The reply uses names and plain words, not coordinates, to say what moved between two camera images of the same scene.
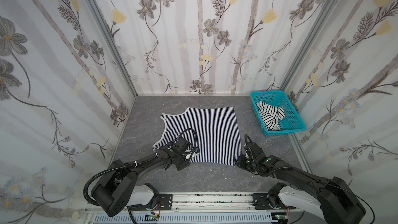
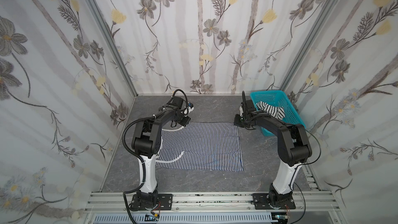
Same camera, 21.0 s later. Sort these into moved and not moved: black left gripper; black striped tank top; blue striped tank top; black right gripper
Moved: blue striped tank top; black left gripper; black right gripper
Not moved: black striped tank top
